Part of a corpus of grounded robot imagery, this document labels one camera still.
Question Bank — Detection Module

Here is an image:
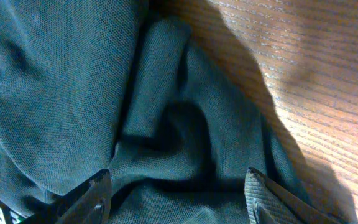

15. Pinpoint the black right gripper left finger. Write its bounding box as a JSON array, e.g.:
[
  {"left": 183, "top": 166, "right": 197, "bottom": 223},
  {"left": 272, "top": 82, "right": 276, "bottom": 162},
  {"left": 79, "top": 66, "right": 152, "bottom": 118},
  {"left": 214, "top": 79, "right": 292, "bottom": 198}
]
[{"left": 21, "top": 169, "right": 112, "bottom": 224}]

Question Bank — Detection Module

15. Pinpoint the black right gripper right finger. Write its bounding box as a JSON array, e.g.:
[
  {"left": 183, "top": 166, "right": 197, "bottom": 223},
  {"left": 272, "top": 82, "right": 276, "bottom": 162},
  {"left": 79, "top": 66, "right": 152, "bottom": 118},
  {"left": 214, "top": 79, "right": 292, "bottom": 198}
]
[{"left": 244, "top": 168, "right": 341, "bottom": 224}]

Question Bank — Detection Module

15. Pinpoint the black polo shirt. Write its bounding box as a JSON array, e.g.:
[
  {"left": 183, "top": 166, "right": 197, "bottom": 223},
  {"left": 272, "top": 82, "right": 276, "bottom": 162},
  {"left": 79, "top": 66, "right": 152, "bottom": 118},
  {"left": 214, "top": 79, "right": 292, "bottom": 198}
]
[{"left": 0, "top": 0, "right": 308, "bottom": 223}]

